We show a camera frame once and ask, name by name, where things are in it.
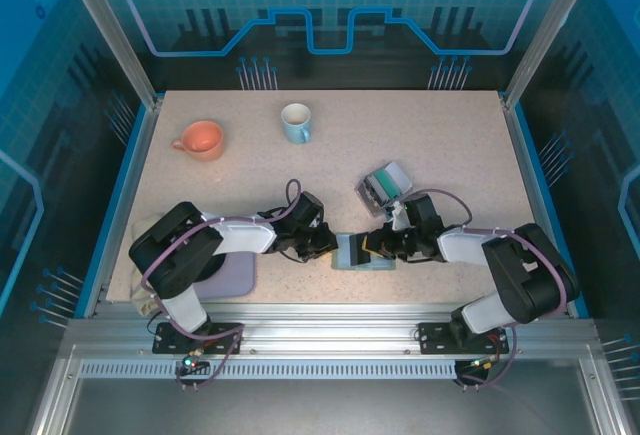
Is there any green card holder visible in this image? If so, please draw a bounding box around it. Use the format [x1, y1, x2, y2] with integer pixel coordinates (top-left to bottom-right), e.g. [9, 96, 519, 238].
[330, 232, 399, 273]

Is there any black credit card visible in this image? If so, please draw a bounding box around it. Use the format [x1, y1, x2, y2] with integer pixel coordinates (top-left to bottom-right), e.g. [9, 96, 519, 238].
[349, 233, 372, 267]

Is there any teal credit card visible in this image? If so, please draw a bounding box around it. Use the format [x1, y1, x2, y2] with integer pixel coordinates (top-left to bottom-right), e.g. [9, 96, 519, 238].
[374, 167, 404, 201]

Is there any purple mat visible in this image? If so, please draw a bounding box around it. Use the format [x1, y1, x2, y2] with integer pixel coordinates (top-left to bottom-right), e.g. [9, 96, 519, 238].
[197, 253, 258, 300]

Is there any light blue mug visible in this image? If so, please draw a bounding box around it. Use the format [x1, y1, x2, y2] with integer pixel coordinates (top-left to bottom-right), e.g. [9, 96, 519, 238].
[279, 102, 313, 145]

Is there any orange cup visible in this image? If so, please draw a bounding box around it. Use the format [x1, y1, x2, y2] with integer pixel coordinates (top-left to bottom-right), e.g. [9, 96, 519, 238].
[171, 120, 225, 162]

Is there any beige cloth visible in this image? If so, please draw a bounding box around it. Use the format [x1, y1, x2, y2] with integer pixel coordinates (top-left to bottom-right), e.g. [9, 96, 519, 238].
[130, 213, 165, 318]

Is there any aluminium frame rail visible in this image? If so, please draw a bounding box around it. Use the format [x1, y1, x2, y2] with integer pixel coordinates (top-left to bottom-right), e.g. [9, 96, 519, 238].
[63, 302, 597, 357]

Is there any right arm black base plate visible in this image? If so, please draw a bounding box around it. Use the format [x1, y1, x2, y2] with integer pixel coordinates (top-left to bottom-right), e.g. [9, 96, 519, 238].
[417, 321, 512, 356]

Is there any slotted grey cable duct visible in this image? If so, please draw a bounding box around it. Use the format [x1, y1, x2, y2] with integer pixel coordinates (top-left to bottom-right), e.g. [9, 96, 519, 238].
[77, 358, 462, 381]

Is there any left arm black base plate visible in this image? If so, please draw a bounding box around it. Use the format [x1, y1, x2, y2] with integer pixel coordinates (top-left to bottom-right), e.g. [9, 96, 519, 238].
[152, 321, 245, 356]

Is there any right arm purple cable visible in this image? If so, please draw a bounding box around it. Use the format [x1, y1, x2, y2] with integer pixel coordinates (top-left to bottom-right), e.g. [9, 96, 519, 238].
[409, 188, 571, 392]

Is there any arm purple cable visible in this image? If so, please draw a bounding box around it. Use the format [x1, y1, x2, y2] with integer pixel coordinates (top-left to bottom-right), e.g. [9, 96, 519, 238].
[140, 178, 302, 392]
[409, 188, 571, 392]

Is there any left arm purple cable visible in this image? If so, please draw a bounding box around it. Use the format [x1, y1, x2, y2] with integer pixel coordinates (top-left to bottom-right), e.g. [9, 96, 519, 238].
[140, 178, 302, 392]

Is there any aluminium frame post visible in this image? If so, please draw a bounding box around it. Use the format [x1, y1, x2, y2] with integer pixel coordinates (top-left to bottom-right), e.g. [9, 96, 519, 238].
[54, 0, 164, 112]
[501, 0, 589, 112]

